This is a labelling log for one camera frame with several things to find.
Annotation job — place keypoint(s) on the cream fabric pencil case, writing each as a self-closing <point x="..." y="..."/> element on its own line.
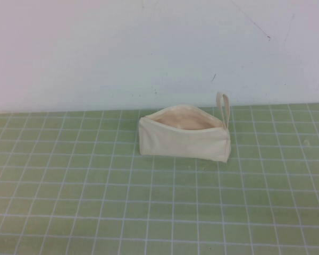
<point x="175" y="144"/>

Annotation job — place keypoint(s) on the green grid cutting mat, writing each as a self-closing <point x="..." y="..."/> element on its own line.
<point x="69" y="186"/>

